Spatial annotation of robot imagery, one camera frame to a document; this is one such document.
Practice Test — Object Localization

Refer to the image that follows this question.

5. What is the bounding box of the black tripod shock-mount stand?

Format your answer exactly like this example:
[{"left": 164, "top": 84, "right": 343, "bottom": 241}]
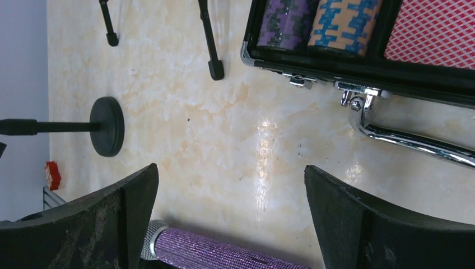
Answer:
[{"left": 99, "top": 0, "right": 119, "bottom": 47}]

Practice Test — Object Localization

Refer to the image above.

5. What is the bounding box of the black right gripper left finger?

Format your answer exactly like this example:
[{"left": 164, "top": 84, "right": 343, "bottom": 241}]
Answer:
[{"left": 1, "top": 163, "right": 159, "bottom": 268}]

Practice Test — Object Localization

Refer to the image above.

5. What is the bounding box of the black round-base mic stand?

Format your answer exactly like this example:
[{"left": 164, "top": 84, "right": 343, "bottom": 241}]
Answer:
[{"left": 1, "top": 96, "right": 125, "bottom": 157}]

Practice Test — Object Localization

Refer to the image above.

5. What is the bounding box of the red playing card deck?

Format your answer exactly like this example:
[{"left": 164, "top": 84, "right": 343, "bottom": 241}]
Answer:
[{"left": 384, "top": 0, "right": 474, "bottom": 69}]

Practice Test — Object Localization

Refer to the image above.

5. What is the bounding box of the blue orange poker chip stack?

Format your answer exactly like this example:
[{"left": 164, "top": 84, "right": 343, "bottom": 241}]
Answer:
[{"left": 307, "top": 0, "right": 382, "bottom": 57}]

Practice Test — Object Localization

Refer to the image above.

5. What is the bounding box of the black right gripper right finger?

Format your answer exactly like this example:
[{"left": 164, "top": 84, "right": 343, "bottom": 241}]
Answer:
[{"left": 304, "top": 165, "right": 474, "bottom": 268}]

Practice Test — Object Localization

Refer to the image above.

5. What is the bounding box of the black tripod stand with clip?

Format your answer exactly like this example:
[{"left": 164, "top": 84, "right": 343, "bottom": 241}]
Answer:
[{"left": 198, "top": 0, "right": 225, "bottom": 81}]

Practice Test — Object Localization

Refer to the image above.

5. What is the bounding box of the purple glitter microphone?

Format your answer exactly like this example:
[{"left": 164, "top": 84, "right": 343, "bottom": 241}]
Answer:
[{"left": 141, "top": 220, "right": 305, "bottom": 268}]

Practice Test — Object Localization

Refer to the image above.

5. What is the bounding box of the black poker chip case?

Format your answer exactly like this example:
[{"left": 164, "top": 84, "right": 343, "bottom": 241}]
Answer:
[{"left": 241, "top": 1, "right": 474, "bottom": 168}]

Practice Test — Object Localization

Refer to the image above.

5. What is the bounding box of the purple poker chip stack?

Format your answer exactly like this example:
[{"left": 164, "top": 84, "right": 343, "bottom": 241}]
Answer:
[{"left": 257, "top": 0, "right": 319, "bottom": 52}]

